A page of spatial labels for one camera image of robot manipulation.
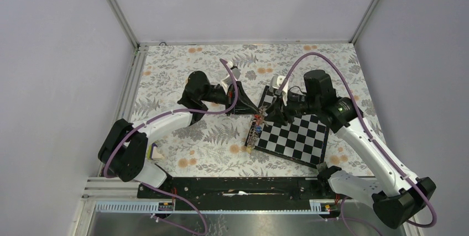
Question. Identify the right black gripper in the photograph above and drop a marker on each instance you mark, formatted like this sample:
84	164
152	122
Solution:
278	110

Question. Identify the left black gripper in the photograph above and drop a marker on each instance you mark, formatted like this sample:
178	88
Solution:
243	105

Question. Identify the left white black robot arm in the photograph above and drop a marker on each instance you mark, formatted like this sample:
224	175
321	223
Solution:
124	149

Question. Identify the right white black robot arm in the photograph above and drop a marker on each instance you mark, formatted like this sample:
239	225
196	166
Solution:
398	194

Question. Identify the black white checkerboard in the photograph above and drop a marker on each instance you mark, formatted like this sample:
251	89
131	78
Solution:
304	141

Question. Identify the floral patterned table mat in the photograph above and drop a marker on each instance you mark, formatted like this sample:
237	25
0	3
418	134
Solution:
215	146

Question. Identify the yellow purple white small object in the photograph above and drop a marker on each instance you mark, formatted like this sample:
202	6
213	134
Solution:
153	152

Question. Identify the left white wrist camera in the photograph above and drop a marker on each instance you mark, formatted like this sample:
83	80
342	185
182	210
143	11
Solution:
231	77

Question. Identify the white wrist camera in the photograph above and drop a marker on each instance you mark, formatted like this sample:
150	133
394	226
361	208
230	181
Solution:
231	77
279	88

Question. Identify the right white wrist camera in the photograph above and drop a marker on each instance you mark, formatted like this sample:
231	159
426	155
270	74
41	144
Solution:
279	88

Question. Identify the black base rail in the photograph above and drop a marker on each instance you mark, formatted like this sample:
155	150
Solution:
242	193

